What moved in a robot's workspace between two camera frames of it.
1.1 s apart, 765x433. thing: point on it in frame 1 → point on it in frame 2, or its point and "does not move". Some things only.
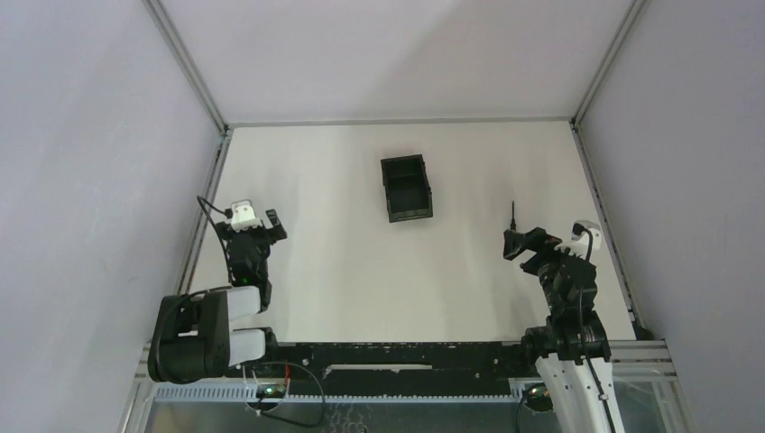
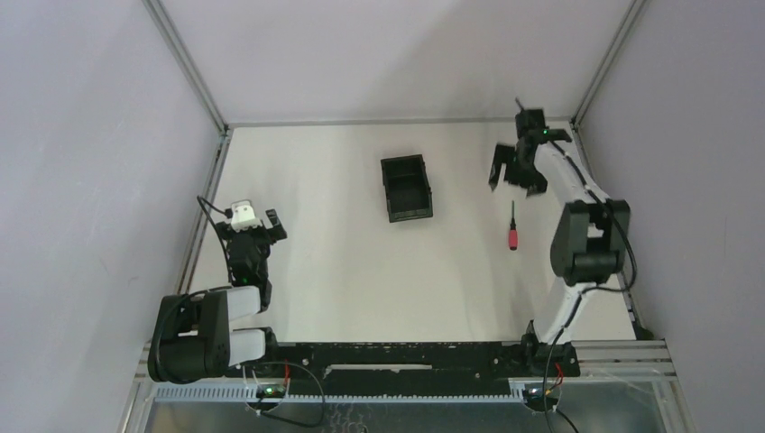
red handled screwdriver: x=512 y=223 does not move
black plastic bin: x=407 y=188 does not move
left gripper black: x=252 y=234 does not move
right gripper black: x=536 y=239 → x=537 y=183
